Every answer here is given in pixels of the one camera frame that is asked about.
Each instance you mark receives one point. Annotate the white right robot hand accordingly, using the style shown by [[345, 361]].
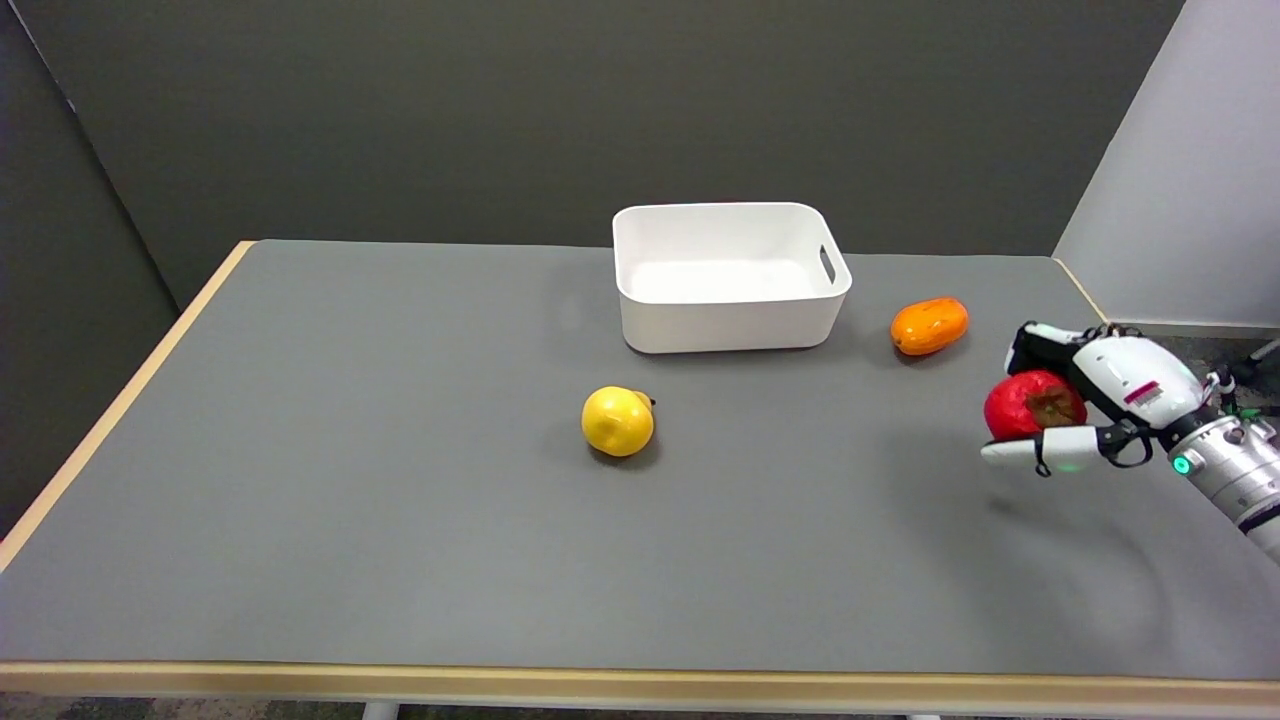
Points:
[[1110, 385]]

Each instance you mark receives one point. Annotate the red tomato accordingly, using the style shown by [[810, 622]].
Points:
[[1022, 400]]

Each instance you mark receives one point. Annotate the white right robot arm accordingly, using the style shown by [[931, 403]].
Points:
[[1235, 470]]

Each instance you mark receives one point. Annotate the orange mango fruit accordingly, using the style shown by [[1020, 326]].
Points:
[[929, 326]]

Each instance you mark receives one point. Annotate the white plastic bin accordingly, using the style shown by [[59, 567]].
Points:
[[728, 275]]

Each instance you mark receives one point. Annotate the yellow pear fruit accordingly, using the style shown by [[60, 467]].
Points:
[[617, 422]]

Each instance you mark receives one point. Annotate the grey table mat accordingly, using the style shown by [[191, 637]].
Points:
[[600, 480]]

